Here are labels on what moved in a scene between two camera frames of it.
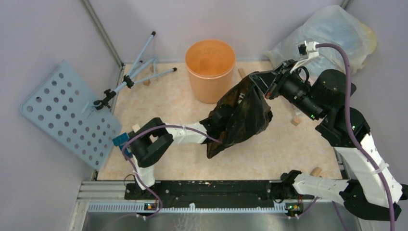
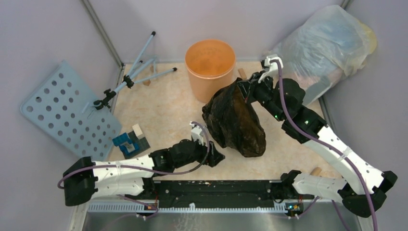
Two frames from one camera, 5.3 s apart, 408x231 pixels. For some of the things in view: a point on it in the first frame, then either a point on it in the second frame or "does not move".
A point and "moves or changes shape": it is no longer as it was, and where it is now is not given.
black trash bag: [241, 111] moves or changes shape
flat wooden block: [242, 72] does not move
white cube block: [135, 127] does not move
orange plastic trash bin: [210, 64] does not move
